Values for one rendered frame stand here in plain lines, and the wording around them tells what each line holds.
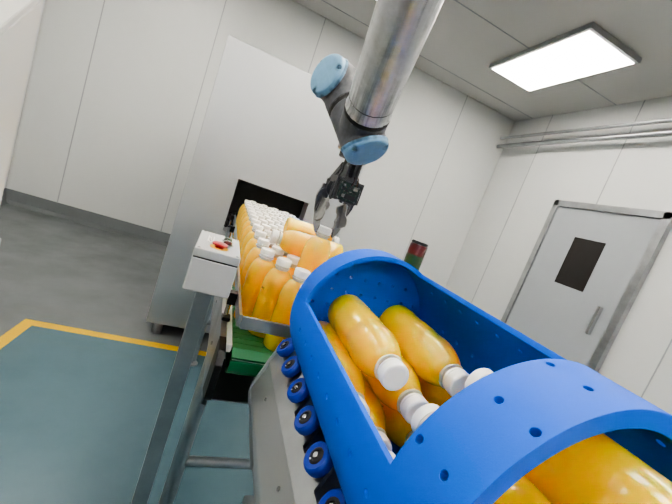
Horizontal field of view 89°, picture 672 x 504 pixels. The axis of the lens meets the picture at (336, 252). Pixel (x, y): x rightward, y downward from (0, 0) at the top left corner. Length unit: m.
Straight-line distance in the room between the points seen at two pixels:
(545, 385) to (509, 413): 0.04
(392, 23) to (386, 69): 0.06
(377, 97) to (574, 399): 0.49
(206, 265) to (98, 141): 4.33
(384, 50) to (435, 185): 5.05
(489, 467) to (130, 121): 4.89
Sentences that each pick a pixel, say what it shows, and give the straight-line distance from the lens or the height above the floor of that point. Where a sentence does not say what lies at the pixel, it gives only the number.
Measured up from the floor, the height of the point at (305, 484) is 0.93.
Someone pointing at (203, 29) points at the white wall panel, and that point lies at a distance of 5.04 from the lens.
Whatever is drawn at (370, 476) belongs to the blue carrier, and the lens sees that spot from 0.34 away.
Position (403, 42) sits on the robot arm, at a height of 1.53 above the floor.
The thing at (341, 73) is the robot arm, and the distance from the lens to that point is 0.75.
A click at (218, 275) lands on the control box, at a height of 1.05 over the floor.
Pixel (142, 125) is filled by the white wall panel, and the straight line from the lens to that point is 4.94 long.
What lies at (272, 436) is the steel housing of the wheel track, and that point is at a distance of 0.67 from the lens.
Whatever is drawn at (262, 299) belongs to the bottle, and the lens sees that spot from 0.89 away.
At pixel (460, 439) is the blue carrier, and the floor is 1.17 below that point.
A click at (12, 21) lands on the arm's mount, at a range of 0.50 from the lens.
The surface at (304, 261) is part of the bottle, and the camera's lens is 0.88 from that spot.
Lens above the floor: 1.30
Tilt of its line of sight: 8 degrees down
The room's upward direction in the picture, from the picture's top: 20 degrees clockwise
